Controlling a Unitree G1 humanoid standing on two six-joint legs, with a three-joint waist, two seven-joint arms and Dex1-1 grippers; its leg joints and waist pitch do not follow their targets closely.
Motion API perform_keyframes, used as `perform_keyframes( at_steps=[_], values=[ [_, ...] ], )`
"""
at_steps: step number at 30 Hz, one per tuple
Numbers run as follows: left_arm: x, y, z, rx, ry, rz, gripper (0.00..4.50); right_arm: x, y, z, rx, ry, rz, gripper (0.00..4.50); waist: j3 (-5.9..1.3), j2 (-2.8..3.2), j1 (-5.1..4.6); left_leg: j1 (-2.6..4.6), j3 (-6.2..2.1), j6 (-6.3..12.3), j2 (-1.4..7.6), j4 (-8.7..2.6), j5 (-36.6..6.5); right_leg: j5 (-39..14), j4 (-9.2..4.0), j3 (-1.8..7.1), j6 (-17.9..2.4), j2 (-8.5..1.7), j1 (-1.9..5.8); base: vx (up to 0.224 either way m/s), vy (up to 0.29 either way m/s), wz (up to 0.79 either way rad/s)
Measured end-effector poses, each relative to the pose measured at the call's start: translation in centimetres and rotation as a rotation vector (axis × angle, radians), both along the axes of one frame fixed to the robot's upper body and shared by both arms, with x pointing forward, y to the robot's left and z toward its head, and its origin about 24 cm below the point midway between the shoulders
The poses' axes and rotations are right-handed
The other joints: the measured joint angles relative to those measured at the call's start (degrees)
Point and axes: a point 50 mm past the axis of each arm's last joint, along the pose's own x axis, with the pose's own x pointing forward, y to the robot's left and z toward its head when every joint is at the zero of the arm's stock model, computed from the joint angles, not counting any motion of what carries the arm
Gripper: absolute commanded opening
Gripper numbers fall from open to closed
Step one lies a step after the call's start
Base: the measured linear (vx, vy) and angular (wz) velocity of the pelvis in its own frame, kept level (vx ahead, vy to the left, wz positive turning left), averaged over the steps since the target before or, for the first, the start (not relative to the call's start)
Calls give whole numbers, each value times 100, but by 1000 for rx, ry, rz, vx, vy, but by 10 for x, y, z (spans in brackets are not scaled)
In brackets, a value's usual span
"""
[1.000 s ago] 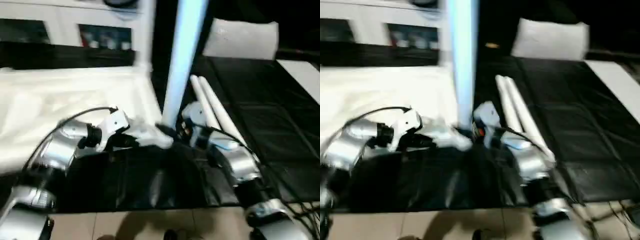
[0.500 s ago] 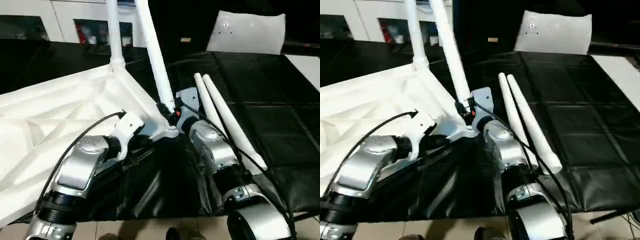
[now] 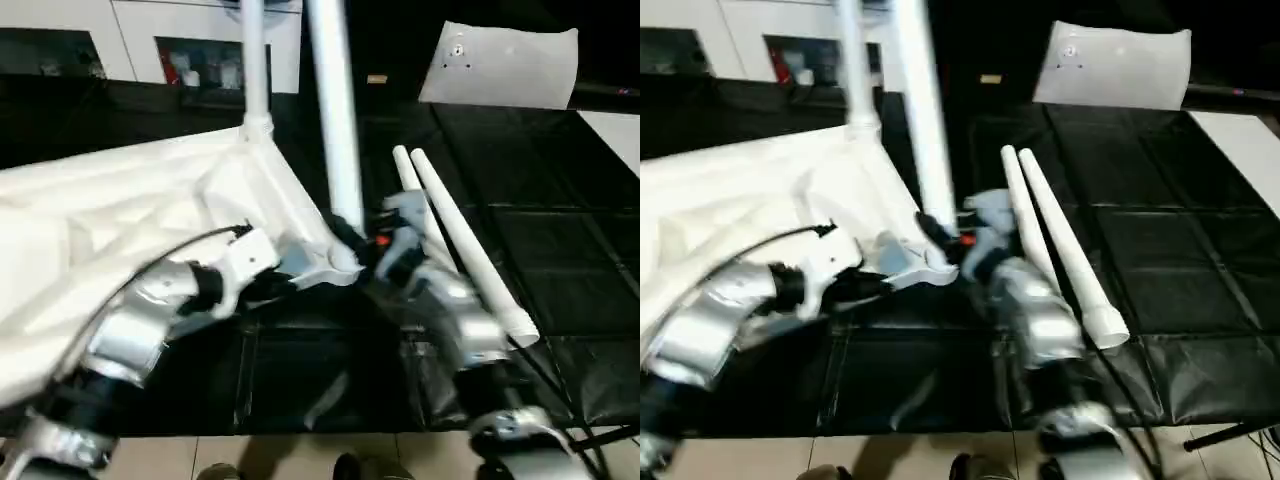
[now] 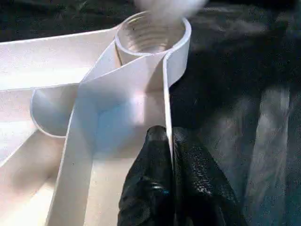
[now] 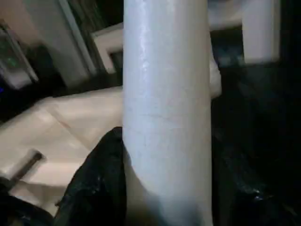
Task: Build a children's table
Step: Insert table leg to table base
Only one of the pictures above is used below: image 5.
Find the white cabinet with glass doors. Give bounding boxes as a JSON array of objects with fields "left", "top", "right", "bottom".
[{"left": 92, "top": 0, "right": 283, "bottom": 76}]

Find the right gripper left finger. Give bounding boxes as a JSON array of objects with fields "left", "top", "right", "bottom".
[{"left": 54, "top": 126, "right": 128, "bottom": 226}]

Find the white plastic table top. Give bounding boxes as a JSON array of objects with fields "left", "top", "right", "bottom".
[{"left": 0, "top": 60, "right": 222, "bottom": 218}]

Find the black work mat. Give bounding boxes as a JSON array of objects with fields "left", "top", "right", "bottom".
[{"left": 0, "top": 45, "right": 301, "bottom": 226}]

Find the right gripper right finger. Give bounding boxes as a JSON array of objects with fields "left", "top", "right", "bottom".
[{"left": 212, "top": 136, "right": 283, "bottom": 226}]

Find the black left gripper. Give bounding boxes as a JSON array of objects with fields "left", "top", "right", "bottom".
[{"left": 0, "top": 150, "right": 53, "bottom": 226}]

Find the white plastic table leg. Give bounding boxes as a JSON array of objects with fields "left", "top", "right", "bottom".
[{"left": 121, "top": 0, "right": 215, "bottom": 226}]

